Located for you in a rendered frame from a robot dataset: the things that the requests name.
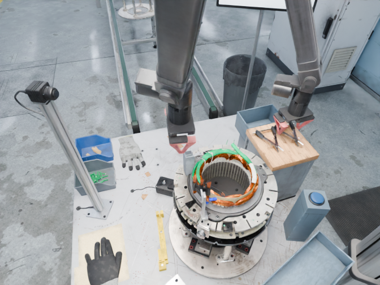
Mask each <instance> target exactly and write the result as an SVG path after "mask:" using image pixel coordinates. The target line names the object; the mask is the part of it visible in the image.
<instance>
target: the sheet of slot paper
mask: <svg viewBox="0 0 380 285"><path fill-rule="evenodd" d="M102 237H105V238H106V239H109V240H110V242H111V246H112V248H113V252H114V255H115V254H116V252H118V251H121V252H122V263H121V267H120V273H119V279H118V282H122V281H124V280H127V279H129V271H128V264H127V256H126V249H125V244H124V236H123V229H122V224H121V223H120V224H117V225H114V226H110V227H106V228H103V229H100V230H96V231H92V232H89V233H86V234H82V235H79V236H78V245H79V267H76V268H74V285H90V283H89V280H88V274H87V262H86V260H85V254H86V253H89V255H90V257H91V259H94V245H95V243H96V242H97V241H99V242H100V256H101V238H102Z"/></svg>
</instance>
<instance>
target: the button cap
mask: <svg viewBox="0 0 380 285"><path fill-rule="evenodd" d="M310 199H311V200H312V201H313V202H314V203H316V204H321V203H323V201H324V198H323V196H322V195H321V194H320V193H318V192H313V193H312V194H311V195H310Z"/></svg>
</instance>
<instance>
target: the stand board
mask: <svg viewBox="0 0 380 285"><path fill-rule="evenodd" d="M275 125H276V124H275V123H271V124H267V125H263V126H259V127H254V128H250V129H247V130H246V135H247V136H248V138H249V139H250V141H251V142H252V144H253V145H254V147H255V148H256V150H257V151H258V153H259V154H260V156H261V157H262V159H263V160H264V162H265V163H266V165H267V166H268V167H269V168H270V170H271V171H272V172H273V171H277V170H280V169H284V168H287V167H291V166H294V165H298V164H301V163H304V162H309V161H312V160H315V159H318V157H319V154H318V152H317V151H316V150H315V149H314V148H313V147H312V146H311V145H310V143H309V142H308V141H307V140H306V138H305V137H304V136H303V135H302V134H301V133H300V132H299V131H298V129H297V128H296V127H295V131H296V135H297V137H299V138H300V139H299V140H300V141H301V142H302V143H303V145H302V144H301V143H299V142H298V145H299V146H297V145H296V143H295V142H294V143H291V141H292V139H291V138H289V137H287V136H285V135H284V134H280V135H278V133H277V130H275V131H276V133H277V141H278V145H279V146H280V147H281V148H282V149H283V151H282V150H281V149H280V148H278V151H279V152H277V150H276V148H272V149H270V145H271V144H270V143H269V142H267V141H266V140H264V139H261V138H260V137H259V136H258V135H255V136H252V133H253V132H255V131H256V130H259V131H262V130H265V129H269V128H271V126H275ZM284 132H285V133H287V134H289V135H291V136H292V137H294V135H293V133H292V132H293V131H292V129H291V127H288V128H287V129H285V130H284ZM263 135H264V136H265V137H266V138H267V139H269V140H271V141H272V142H274V143H275V141H274V139H273V138H274V136H273V133H272V131H271V132H267V133H263Z"/></svg>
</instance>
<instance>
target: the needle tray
mask: <svg viewBox="0 0 380 285"><path fill-rule="evenodd" d="M354 263H355V261H354V260H353V259H351V258H350V256H348V255H347V254H346V253H345V252H344V251H342V250H341V249H340V248H339V247H338V246H337V245H336V244H335V243H334V242H332V241H331V240H330V239H329V238H328V237H327V236H326V235H325V234H324V233H323V232H321V231H320V230H319V231H317V232H316V233H315V234H314V235H313V236H312V237H311V238H310V239H309V240H308V241H307V242H306V243H305V244H304V245H303V246H302V247H301V248H300V249H298V250H297V251H296V252H295V253H294V254H293V255H292V256H291V257H290V258H289V259H288V260H287V261H286V262H285V263H284V264H283V265H282V266H281V267H279V268H278V269H277V270H276V271H275V272H274V273H273V274H272V275H271V276H269V277H268V278H267V280H265V281H264V282H263V284H261V285H336V283H337V282H338V281H339V280H340V279H341V277H342V276H343V275H344V274H345V273H346V272H347V271H348V270H349V268H350V267H351V266H352V265H353V264H354Z"/></svg>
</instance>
